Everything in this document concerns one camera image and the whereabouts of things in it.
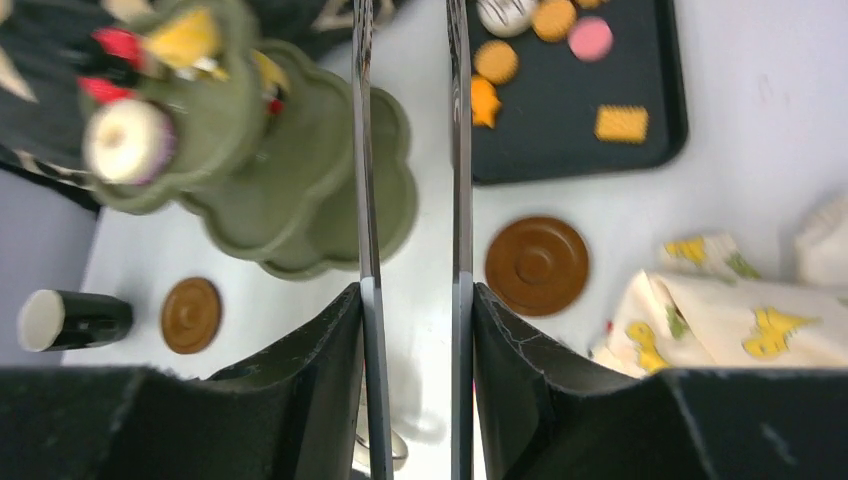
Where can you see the brown wooden coaster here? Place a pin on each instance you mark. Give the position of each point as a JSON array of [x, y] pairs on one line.
[[537, 265], [191, 315]]

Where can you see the green three-tier serving stand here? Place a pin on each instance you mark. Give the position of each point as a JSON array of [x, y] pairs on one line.
[[280, 190]]

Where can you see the square waffle biscuit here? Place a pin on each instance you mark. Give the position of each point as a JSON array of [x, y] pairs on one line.
[[622, 124]]

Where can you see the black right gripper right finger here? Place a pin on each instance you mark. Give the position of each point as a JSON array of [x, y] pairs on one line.
[[546, 412]]

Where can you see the round orange biscuit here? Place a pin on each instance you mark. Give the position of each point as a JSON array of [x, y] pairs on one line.
[[496, 61], [553, 19]]

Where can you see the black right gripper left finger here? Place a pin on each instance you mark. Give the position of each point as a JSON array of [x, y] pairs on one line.
[[288, 411]]

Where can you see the chocolate striped white donut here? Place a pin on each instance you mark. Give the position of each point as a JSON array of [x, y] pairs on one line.
[[506, 18]]

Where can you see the black dessert tray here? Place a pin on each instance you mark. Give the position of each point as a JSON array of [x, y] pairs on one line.
[[545, 128]]

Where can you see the orange flower biscuit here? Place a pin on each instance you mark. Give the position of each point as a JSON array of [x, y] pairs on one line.
[[590, 4]]

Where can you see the pink macaron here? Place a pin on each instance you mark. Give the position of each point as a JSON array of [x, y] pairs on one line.
[[590, 39]]

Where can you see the white ring donut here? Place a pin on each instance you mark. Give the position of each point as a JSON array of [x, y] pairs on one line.
[[129, 142]]

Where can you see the white patterned cloth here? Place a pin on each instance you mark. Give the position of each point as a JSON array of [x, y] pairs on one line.
[[708, 306]]

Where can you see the black floral pillow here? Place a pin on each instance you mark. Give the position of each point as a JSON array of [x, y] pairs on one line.
[[41, 124]]

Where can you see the metal serving tongs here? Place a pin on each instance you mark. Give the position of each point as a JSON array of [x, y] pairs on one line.
[[379, 424]]

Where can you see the red flower donut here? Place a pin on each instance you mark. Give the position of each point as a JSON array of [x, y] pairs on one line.
[[108, 64]]

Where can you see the orange fish biscuit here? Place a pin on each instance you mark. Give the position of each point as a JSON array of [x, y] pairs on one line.
[[485, 104]]

